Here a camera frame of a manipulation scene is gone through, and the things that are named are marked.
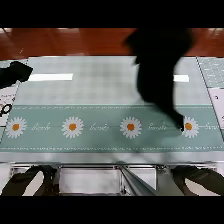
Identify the black garment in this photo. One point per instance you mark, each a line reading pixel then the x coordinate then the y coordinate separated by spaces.
pixel 156 66

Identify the silver frame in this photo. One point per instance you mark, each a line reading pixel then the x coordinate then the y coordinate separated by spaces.
pixel 135 185

